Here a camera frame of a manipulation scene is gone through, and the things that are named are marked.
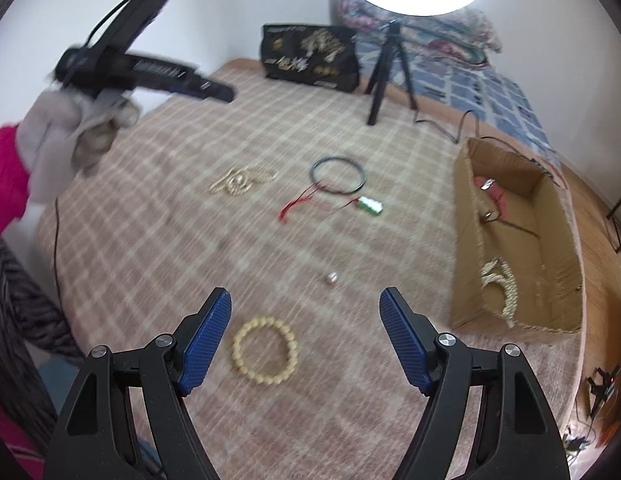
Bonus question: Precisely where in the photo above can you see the tangled floor cables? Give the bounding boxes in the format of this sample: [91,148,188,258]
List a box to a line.
[565,422,609,458]

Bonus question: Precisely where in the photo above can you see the grey knitted garment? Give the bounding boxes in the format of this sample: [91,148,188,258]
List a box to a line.
[0,239,88,461]

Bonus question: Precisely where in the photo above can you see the floral pillow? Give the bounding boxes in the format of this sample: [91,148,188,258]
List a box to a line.
[331,0,364,31]

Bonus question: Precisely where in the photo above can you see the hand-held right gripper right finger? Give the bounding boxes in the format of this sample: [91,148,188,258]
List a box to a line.
[379,287,574,480]

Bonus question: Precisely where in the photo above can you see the black clamp gadget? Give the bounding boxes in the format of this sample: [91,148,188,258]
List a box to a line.
[585,367,621,416]

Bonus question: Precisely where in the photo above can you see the black printed bag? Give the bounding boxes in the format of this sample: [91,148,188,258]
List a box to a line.
[260,22,361,93]

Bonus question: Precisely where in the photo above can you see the cream bead necklace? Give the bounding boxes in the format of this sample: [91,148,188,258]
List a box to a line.
[209,165,278,200]

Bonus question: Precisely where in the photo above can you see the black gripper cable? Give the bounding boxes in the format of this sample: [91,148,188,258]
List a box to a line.
[53,0,184,321]

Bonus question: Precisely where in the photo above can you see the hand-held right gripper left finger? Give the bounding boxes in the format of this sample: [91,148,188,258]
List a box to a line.
[43,287,232,480]

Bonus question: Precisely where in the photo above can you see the person's left forearm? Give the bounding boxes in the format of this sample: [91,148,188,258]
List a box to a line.
[0,124,32,247]

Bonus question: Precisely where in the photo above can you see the black hoop bangle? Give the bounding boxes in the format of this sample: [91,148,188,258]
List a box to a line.
[310,156,367,195]

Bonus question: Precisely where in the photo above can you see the pink garment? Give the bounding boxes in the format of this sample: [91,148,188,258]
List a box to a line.
[0,395,47,480]

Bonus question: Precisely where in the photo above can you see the cream beaded bracelet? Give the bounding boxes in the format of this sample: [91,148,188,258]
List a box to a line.
[232,315,298,386]

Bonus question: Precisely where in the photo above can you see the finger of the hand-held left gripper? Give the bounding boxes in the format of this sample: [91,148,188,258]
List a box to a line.
[165,77,238,105]

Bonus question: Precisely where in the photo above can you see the black tripod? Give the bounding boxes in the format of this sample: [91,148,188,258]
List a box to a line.
[365,19,418,126]

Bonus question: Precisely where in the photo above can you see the person's left hand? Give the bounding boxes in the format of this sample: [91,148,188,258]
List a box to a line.
[20,87,142,202]

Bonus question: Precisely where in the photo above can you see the cardboard box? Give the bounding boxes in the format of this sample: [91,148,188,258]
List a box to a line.
[451,136,585,347]

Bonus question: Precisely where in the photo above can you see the black cord necklace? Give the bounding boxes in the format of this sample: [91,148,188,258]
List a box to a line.
[481,210,541,236]

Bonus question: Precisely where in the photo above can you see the white pearl necklace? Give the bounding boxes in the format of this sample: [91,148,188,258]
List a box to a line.
[481,257,516,321]

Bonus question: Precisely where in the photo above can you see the black clothes rack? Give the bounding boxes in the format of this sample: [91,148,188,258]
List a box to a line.
[607,175,621,257]

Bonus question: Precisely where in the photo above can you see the ring light cable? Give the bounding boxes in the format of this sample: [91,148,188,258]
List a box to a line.
[415,110,571,191]

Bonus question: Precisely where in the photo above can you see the blue patterned bed sheet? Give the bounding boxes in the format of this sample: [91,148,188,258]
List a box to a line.
[353,35,561,166]

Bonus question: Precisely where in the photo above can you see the red cord green pendant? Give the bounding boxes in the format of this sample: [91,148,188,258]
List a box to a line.
[277,184,384,223]

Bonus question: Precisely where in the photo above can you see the folded floral quilts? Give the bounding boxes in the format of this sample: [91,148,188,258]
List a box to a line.
[351,5,504,68]

